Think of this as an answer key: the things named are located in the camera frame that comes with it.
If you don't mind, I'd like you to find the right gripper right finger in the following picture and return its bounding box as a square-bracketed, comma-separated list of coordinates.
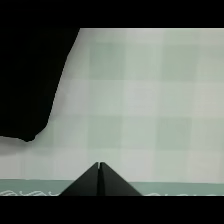
[99, 161, 143, 197]

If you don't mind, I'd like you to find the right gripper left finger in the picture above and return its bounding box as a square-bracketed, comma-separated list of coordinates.
[59, 161, 100, 197]

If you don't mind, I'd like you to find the black T-shirt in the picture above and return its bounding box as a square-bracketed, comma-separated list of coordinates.
[0, 27, 81, 143]

